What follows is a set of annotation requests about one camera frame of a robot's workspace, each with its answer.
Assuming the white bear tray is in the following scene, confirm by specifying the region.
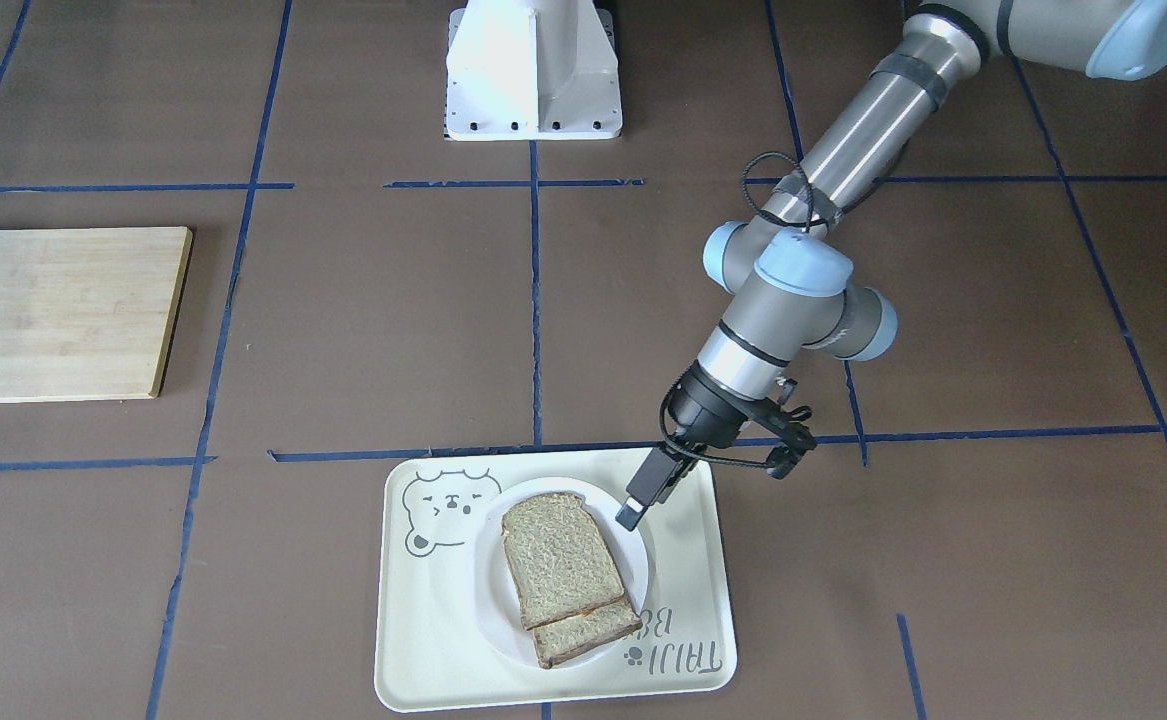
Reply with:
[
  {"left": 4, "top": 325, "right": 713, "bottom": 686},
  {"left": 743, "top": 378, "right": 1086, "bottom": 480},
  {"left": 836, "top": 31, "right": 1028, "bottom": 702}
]
[{"left": 373, "top": 448, "right": 738, "bottom": 712}]

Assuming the wooden cutting board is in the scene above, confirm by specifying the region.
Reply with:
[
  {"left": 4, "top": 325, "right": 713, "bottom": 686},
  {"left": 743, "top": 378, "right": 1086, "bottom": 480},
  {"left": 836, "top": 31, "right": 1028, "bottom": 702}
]
[{"left": 0, "top": 228, "right": 193, "bottom": 404}]

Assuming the white pillar with base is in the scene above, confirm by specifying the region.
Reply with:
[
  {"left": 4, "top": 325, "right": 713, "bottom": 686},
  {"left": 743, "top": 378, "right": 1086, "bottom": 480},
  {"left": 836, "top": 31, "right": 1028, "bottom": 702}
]
[{"left": 443, "top": 1, "right": 624, "bottom": 142}]

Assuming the white round plate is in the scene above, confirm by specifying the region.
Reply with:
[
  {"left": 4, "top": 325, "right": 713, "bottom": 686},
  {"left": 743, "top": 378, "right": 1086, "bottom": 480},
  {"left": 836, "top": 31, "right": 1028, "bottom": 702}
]
[{"left": 467, "top": 477, "right": 650, "bottom": 670}]

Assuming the bread slice under egg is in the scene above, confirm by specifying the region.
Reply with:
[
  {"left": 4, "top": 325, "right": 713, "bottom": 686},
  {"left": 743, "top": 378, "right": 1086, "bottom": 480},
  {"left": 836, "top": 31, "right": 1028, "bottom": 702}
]
[{"left": 532, "top": 600, "right": 643, "bottom": 669}]

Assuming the plain bread slice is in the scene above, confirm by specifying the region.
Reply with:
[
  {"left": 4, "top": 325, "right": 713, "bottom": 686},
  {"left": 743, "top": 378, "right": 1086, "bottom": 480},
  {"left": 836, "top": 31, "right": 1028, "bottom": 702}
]
[{"left": 501, "top": 492, "right": 627, "bottom": 630}]

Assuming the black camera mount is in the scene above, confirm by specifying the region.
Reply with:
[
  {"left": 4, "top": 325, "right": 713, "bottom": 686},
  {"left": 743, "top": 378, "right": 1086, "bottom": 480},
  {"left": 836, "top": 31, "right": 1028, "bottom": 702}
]
[{"left": 740, "top": 375, "right": 819, "bottom": 480}]

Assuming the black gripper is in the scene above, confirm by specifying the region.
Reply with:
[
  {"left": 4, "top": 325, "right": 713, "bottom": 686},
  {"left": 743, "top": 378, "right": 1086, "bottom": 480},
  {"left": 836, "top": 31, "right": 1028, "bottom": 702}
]
[{"left": 615, "top": 366, "right": 770, "bottom": 532}]

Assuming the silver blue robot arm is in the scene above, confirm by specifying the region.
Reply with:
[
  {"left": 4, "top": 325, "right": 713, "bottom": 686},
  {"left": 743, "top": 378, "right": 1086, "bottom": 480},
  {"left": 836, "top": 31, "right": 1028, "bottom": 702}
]
[{"left": 615, "top": 1, "right": 1167, "bottom": 530}]

